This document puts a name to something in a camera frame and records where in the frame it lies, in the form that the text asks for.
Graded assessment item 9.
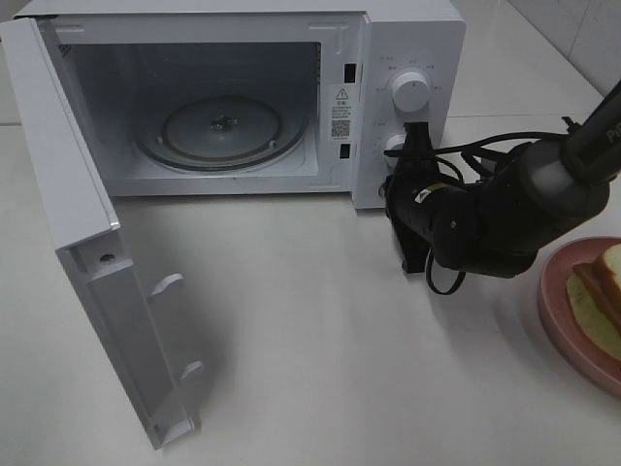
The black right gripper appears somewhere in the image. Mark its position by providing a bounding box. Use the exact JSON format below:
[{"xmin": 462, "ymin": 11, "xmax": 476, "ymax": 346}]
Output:
[{"xmin": 386, "ymin": 121, "xmax": 465, "ymax": 275}]

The white bread sandwich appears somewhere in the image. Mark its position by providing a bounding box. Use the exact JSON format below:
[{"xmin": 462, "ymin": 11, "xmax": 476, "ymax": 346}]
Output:
[{"xmin": 567, "ymin": 244, "xmax": 620, "ymax": 360}]

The pink round plate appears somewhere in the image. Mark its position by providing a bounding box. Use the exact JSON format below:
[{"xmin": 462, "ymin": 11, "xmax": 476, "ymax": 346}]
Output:
[{"xmin": 538, "ymin": 236, "xmax": 620, "ymax": 397}]

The white microwave door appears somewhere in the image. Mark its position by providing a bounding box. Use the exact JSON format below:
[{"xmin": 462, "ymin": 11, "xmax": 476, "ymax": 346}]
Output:
[{"xmin": 1, "ymin": 17, "xmax": 204, "ymax": 449}]

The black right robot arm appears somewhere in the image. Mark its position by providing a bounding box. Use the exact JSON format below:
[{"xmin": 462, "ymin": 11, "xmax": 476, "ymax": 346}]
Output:
[{"xmin": 384, "ymin": 86, "xmax": 620, "ymax": 283}]

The lower white timer knob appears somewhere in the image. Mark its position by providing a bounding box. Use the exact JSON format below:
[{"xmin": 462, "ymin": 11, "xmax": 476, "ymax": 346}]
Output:
[{"xmin": 384, "ymin": 134, "xmax": 406, "ymax": 170}]

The upper white power knob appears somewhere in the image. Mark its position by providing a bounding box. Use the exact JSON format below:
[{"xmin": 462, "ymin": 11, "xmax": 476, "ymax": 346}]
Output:
[{"xmin": 391, "ymin": 70, "xmax": 431, "ymax": 113}]

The white warning label sticker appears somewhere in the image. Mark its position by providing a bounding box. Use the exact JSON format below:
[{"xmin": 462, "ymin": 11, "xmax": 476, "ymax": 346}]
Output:
[{"xmin": 328, "ymin": 83, "xmax": 355, "ymax": 141}]

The white microwave oven body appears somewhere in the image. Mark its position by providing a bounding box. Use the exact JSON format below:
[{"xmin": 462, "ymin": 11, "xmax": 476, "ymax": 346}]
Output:
[{"xmin": 12, "ymin": 1, "xmax": 466, "ymax": 209}]

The glass microwave turntable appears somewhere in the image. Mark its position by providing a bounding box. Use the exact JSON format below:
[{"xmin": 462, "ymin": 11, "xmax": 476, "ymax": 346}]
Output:
[{"xmin": 135, "ymin": 94, "xmax": 309, "ymax": 173}]

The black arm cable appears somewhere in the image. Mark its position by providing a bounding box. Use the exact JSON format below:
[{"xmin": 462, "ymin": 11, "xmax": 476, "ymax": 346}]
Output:
[{"xmin": 377, "ymin": 116, "xmax": 583, "ymax": 296}]

